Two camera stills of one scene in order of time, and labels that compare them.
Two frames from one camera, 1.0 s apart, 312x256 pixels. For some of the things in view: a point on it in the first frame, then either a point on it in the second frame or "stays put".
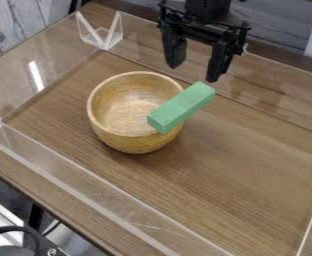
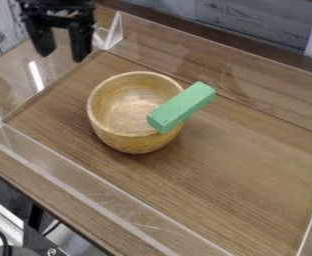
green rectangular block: (181, 107) stays put
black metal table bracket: (41, 222) stays put
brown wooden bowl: (121, 100) stays put
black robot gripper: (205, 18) to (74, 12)
